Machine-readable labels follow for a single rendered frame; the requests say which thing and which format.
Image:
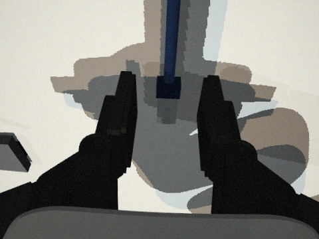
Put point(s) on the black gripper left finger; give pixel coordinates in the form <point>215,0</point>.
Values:
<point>91,174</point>

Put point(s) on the dark blue and grey cable plug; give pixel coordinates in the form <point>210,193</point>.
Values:
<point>167,95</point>

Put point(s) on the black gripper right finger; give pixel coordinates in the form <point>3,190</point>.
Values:
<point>241,183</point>

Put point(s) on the blue patch cord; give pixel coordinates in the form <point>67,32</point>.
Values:
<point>171,35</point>

